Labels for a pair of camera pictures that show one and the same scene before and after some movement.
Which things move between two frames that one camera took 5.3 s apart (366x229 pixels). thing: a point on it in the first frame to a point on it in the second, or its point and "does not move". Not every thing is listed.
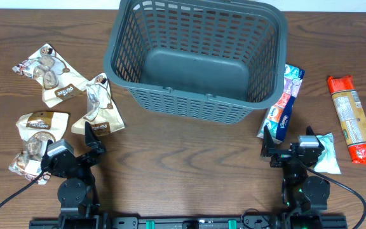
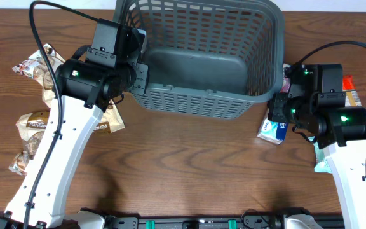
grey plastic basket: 216,60 does not move
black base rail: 189,222 does not move
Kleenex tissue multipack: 276,119 does not move
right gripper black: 281,154 to 276,112
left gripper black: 95,144 to 140,70
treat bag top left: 60,81 does not move
